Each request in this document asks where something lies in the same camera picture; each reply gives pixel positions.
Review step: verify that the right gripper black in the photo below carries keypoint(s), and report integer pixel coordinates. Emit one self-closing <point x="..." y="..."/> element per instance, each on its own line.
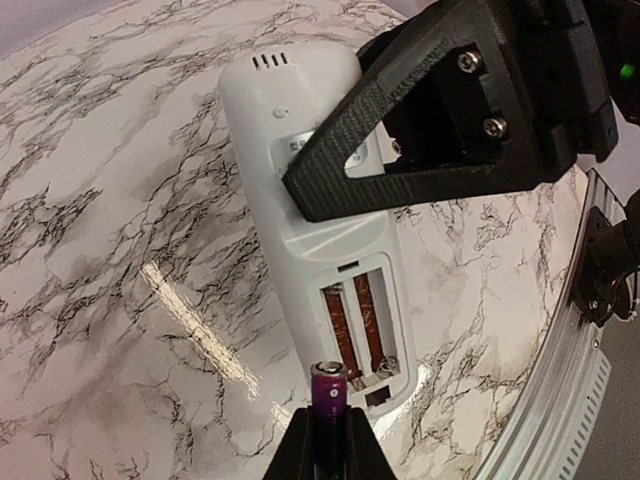
<point x="548" y="83"/>

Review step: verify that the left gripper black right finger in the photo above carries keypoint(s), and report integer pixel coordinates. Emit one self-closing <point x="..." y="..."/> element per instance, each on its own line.
<point x="365" y="459"/>

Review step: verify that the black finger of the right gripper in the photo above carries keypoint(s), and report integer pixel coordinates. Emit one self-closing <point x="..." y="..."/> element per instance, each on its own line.
<point x="340" y="170"/>
<point x="432" y="70"/>

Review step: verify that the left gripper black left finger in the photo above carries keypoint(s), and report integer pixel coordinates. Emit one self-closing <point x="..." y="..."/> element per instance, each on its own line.
<point x="294" y="457"/>

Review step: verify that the white remote control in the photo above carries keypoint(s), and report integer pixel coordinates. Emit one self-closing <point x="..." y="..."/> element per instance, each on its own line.
<point x="339" y="282"/>

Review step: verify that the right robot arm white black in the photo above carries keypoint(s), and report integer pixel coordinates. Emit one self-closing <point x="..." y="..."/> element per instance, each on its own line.
<point x="630" y="60"/>

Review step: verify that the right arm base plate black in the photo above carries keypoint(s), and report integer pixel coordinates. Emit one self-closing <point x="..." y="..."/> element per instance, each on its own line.
<point x="609" y="256"/>

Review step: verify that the front aluminium rail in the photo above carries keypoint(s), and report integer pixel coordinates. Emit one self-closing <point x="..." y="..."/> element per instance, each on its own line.
<point x="550" y="426"/>

